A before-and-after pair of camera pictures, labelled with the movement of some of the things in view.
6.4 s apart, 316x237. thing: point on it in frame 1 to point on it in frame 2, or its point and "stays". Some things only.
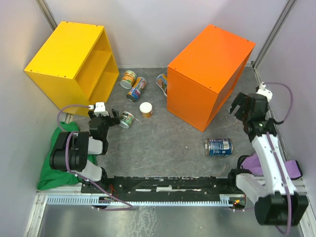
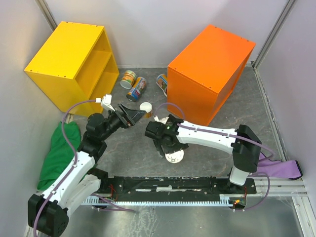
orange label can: (129, 79) stays
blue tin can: (218, 147) to (175, 157)
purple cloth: (253, 163) stays
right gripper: (239, 100) to (167, 150)
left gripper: (112, 122) to (131, 115)
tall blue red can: (139, 86) stays
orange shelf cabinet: (202, 78) stays
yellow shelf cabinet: (75, 67) stays
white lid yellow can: (145, 108) stays
